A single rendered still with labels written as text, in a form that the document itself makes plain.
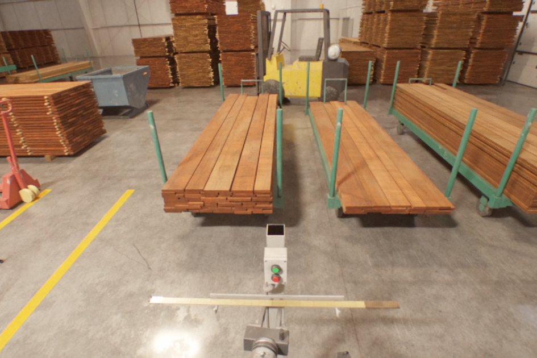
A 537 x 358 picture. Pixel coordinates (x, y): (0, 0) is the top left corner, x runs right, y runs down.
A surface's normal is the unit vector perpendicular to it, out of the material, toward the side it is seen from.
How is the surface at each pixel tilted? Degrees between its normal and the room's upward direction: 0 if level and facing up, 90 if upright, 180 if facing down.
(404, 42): 90
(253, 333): 13
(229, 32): 90
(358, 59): 90
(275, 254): 0
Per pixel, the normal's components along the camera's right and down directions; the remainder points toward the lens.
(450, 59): -0.04, 0.49
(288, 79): -0.26, 0.47
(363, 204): -0.03, -0.87
